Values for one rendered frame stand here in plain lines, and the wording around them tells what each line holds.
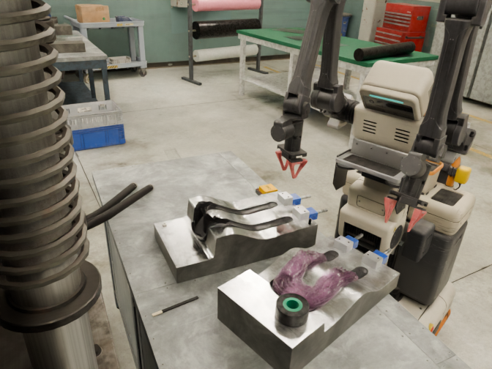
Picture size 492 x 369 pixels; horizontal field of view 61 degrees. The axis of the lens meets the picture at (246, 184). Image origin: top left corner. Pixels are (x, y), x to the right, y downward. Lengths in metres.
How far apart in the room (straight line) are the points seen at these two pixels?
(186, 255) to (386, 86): 0.86
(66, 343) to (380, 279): 1.04
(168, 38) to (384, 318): 7.07
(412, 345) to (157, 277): 0.74
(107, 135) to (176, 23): 3.92
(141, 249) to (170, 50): 6.66
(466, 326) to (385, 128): 1.39
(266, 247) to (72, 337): 1.02
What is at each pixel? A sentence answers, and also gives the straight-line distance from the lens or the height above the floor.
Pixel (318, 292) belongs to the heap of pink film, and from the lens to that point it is 1.16.
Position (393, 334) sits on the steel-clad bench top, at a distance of 1.24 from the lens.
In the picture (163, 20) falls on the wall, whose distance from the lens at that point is 7.84.
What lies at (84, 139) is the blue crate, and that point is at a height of 0.11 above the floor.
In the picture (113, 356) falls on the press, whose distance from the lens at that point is 1.16.
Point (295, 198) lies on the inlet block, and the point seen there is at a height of 0.90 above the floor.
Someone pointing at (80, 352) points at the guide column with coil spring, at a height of 1.34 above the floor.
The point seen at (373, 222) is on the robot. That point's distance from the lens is 1.69.
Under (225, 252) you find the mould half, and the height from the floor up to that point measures 0.87.
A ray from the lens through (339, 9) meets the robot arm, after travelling 1.52.
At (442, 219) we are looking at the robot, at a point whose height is 0.76.
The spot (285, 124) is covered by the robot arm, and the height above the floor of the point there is 1.21.
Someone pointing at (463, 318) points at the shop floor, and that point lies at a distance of 2.67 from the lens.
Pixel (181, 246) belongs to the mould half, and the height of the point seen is 0.86.
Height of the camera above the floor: 1.65
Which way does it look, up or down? 27 degrees down
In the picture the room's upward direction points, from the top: 3 degrees clockwise
